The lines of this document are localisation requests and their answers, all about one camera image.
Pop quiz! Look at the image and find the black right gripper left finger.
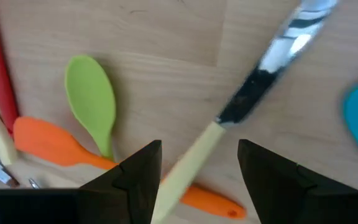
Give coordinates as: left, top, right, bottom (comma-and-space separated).
80, 140, 162, 224

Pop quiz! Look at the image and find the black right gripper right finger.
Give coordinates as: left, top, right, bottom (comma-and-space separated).
237, 139, 358, 224

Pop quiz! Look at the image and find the lime green silicone spoon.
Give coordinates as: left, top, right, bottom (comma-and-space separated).
64, 55, 117, 161

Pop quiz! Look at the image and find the orange silicone spatula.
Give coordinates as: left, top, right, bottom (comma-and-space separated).
12, 116, 247, 220

